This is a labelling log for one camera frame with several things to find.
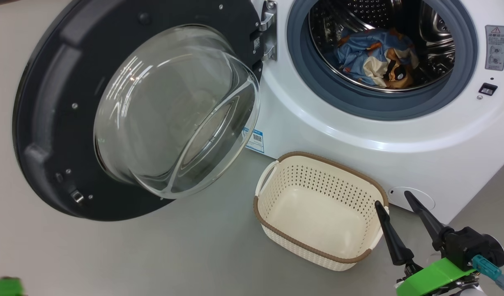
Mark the cream perforated laundry basket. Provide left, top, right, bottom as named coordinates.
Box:
left=253, top=151, right=389, bottom=272

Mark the black cable with teal connector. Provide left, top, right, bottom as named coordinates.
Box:
left=472, top=252, right=504, bottom=290

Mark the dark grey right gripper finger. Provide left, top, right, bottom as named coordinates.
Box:
left=404, top=190, right=454, bottom=251
left=374, top=201, right=415, bottom=266

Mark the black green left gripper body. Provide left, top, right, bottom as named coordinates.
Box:
left=0, top=277, right=23, bottom=296

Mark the blue garment with cream panel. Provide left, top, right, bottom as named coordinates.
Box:
left=362, top=46, right=420, bottom=89

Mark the dark round washer door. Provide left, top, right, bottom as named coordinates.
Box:
left=12, top=0, right=264, bottom=222

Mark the blue energy label sticker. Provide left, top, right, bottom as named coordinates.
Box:
left=244, top=127, right=265, bottom=154

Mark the grey rubber door gasket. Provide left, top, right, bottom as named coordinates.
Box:
left=287, top=0, right=478, bottom=121

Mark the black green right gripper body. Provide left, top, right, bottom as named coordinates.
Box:
left=395, top=226, right=504, bottom=296

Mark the grey warning sticker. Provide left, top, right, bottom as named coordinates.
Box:
left=485, top=25, right=504, bottom=71

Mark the steel washer drum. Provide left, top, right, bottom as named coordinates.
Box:
left=308, top=0, right=456, bottom=92

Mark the round white filter cover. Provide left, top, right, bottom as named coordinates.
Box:
left=387, top=186, right=435, bottom=212

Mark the white front-load washing machine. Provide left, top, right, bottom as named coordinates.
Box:
left=244, top=0, right=504, bottom=224

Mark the blue cartoon print garment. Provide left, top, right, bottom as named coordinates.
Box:
left=337, top=28, right=417, bottom=74

